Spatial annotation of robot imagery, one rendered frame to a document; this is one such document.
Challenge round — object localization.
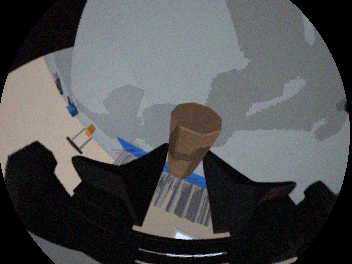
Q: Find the blue tape strip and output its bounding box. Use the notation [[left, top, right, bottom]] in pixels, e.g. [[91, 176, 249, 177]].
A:
[[117, 137, 207, 188]]

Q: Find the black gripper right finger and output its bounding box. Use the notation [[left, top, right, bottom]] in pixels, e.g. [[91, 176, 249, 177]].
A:
[[203, 151, 297, 235]]

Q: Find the orange rectangular block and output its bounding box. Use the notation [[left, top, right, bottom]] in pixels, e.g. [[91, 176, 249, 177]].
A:
[[85, 124, 96, 137]]

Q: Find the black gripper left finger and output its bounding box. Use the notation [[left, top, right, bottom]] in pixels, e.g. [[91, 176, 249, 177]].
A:
[[72, 143, 168, 227]]

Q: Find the blue cube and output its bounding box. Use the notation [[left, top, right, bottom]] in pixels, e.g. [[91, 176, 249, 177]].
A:
[[67, 103, 79, 117]]

